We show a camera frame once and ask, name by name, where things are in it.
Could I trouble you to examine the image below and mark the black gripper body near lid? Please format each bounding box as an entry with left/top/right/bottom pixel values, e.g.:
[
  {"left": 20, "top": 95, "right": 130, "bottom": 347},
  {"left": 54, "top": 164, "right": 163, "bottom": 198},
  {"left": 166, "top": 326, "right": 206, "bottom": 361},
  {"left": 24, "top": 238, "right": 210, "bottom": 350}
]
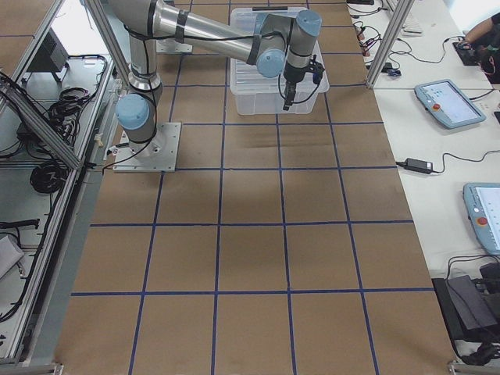
[{"left": 284, "top": 62, "right": 309, "bottom": 85}]

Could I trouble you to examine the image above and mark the clear plastic box lid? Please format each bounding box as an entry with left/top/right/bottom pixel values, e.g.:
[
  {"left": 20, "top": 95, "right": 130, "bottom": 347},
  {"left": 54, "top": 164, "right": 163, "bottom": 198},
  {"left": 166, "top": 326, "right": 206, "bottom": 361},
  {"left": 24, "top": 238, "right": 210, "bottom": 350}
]
[{"left": 230, "top": 7, "right": 328, "bottom": 104}]

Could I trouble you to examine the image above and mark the silver robot arm near lid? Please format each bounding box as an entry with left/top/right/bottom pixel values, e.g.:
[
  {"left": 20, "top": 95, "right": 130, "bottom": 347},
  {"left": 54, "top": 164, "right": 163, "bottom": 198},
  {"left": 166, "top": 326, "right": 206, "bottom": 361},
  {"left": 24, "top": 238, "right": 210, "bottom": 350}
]
[{"left": 109, "top": 1, "right": 324, "bottom": 158}]

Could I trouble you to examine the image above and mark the clear plastic storage box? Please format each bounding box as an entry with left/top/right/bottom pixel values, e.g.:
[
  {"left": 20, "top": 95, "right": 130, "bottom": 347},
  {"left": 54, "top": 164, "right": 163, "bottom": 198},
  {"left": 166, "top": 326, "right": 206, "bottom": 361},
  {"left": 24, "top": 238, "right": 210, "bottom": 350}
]
[{"left": 230, "top": 6, "right": 330, "bottom": 115}]

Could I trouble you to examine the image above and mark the black power adapter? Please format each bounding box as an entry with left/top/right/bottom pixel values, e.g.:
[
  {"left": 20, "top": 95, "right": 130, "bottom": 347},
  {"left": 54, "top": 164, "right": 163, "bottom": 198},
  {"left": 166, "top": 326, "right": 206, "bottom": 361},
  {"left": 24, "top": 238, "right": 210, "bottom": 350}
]
[{"left": 404, "top": 158, "right": 434, "bottom": 174}]

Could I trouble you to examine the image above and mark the blue teach pendant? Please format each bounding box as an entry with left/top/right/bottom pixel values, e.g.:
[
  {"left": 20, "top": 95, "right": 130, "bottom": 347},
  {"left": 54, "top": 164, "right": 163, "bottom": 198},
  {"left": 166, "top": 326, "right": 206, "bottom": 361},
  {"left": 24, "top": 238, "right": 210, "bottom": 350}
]
[
  {"left": 414, "top": 79, "right": 486, "bottom": 129},
  {"left": 462, "top": 183, "right": 499, "bottom": 255}
]

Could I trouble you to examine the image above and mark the aluminium frame post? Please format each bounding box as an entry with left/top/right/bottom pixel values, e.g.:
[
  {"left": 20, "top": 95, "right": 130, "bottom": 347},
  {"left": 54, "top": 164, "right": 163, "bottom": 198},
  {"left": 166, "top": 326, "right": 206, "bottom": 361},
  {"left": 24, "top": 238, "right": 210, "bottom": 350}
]
[{"left": 366, "top": 0, "right": 414, "bottom": 88}]

